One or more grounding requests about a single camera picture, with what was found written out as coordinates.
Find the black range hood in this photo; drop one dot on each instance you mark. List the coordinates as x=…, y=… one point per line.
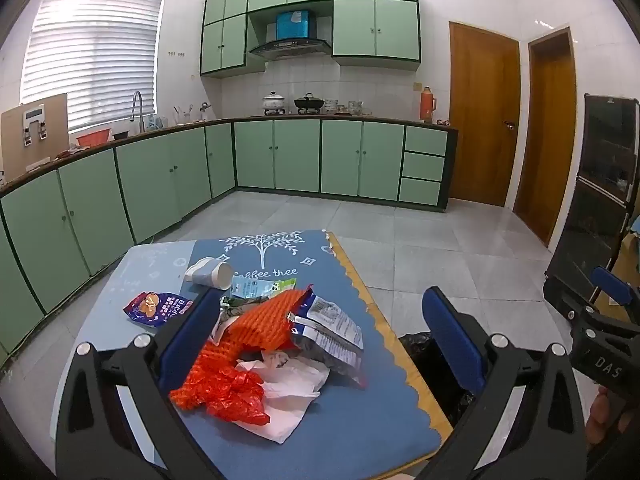
x=290, y=49

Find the cardboard box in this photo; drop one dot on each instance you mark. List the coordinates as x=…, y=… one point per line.
x=625, y=265

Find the large green wall cabinet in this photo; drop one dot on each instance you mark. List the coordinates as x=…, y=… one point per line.
x=375, y=25

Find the orange mesh net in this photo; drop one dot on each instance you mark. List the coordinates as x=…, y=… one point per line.
x=270, y=325

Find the plain wooden door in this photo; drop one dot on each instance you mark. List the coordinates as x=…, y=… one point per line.
x=547, y=145

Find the dark blue table mat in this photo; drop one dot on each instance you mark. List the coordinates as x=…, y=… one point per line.
x=380, y=435

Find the small green wall cabinet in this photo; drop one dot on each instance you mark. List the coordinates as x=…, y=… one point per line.
x=222, y=45

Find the steel faucet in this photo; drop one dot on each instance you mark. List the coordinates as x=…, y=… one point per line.
x=140, y=115

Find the red plastic bag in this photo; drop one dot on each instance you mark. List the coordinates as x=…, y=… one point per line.
x=235, y=395

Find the green base cabinets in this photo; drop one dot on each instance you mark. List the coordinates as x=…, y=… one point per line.
x=295, y=157

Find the black basin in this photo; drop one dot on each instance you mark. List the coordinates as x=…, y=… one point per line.
x=121, y=135

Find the black glass cabinet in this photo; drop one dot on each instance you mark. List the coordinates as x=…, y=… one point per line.
x=595, y=210

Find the white cooking pot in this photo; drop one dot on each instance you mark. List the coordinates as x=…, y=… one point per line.
x=274, y=104

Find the white window blind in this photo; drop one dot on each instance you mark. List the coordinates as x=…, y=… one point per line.
x=90, y=55

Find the blue snack packet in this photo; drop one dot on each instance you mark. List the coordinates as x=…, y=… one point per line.
x=150, y=308

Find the green and white packet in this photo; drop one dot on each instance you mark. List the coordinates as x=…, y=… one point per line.
x=260, y=287

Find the dark countertop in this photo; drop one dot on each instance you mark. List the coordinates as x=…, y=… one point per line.
x=300, y=117

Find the steel kettle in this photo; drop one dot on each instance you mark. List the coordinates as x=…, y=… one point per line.
x=205, y=110

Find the brown cardboard board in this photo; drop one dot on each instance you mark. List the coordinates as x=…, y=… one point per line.
x=55, y=130

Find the person's right hand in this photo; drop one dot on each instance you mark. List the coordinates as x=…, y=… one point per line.
x=598, y=412

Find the white tissue paper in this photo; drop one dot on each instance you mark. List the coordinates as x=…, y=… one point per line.
x=285, y=410

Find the glass jar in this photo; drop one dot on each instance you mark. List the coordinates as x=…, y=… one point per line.
x=355, y=107
x=332, y=106

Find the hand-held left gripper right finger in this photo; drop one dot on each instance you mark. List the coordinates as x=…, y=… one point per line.
x=450, y=330

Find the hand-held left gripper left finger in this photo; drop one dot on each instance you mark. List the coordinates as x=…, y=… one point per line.
x=192, y=330

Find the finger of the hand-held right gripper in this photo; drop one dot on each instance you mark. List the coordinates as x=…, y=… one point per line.
x=612, y=285
x=565, y=300

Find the black wok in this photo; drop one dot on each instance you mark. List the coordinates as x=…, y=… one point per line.
x=309, y=105

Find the silver snack packet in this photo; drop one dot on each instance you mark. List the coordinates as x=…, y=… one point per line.
x=330, y=330

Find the red basin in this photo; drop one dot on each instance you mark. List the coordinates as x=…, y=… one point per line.
x=93, y=137

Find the black trash bag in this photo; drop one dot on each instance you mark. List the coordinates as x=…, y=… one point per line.
x=425, y=355

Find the orange thermos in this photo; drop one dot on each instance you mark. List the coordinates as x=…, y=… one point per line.
x=426, y=107

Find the white and blue paper cup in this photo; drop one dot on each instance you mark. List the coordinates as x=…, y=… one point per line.
x=210, y=272

